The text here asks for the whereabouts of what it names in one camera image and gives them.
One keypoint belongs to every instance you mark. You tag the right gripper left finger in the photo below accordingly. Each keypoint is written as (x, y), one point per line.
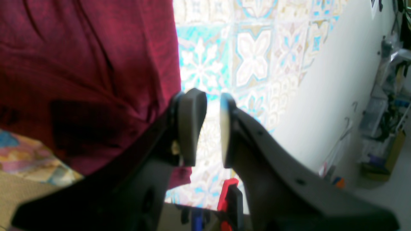
(128, 193)

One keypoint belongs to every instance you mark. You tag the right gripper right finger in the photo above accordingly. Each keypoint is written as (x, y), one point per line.
(282, 194)

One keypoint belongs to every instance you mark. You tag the dark red t-shirt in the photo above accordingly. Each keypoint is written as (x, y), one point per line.
(88, 123)

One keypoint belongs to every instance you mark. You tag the patterned tablecloth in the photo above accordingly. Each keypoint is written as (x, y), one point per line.
(259, 50)

